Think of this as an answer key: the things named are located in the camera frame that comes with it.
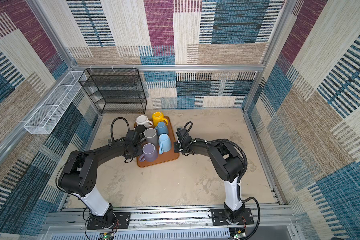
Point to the white wire mesh basket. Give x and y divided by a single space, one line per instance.
49 113

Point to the grey mug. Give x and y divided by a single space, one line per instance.
151 136

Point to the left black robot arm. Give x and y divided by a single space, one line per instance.
78 176

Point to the black wire shelf rack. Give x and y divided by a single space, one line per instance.
117 90

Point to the brown plastic tray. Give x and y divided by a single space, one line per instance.
166 156

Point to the aluminium mounting rail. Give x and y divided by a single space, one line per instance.
273 222

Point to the teal blue mug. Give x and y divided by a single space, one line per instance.
162 128

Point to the black mug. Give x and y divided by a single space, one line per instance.
140 129

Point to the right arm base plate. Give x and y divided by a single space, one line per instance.
219 218

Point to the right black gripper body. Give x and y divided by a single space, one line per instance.
178 147

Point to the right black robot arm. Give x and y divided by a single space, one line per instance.
229 162

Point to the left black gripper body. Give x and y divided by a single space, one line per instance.
137 151

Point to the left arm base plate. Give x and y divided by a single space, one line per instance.
120 220

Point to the purple mug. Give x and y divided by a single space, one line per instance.
150 153

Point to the white mug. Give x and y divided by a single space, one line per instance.
143 120

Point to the yellow mug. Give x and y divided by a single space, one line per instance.
159 117

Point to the light blue mug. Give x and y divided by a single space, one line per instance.
165 143

